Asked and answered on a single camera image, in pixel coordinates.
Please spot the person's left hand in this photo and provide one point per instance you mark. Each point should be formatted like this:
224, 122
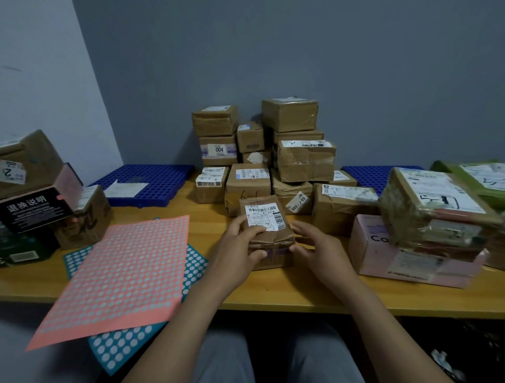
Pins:
232, 260

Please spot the teal sticker sheet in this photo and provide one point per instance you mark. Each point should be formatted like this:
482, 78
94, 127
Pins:
118, 347

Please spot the box with 2 label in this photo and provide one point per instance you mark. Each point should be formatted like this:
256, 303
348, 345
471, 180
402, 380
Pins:
43, 161

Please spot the dark green box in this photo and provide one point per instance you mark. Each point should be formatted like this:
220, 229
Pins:
23, 244

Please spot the person's left forearm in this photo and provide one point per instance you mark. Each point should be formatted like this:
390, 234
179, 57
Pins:
177, 339

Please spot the blue plastic grid pallet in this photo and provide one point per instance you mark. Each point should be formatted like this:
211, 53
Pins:
165, 179
371, 177

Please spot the box of stack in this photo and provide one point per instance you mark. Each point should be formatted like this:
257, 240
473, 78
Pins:
276, 240

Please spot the person's grey trousers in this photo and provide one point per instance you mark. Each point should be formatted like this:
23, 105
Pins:
221, 355

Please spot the white paper note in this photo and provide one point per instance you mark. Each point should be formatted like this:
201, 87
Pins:
124, 190

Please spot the taped box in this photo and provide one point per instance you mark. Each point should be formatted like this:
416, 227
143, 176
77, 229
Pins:
402, 221

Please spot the black and pink box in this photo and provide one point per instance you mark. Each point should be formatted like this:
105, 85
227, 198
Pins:
31, 213

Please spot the small brown printed box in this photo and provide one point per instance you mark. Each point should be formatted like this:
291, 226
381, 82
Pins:
94, 225

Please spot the pile of brown parcels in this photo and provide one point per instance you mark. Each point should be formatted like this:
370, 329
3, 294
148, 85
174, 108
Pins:
290, 116

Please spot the pink dot sticker sheet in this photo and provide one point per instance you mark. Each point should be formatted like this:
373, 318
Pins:
118, 276

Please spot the large pink box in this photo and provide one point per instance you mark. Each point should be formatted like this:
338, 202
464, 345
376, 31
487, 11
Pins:
371, 256

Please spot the person's right hand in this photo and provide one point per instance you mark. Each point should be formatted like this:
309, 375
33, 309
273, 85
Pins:
327, 260

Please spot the person's right forearm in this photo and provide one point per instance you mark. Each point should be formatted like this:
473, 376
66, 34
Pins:
390, 339

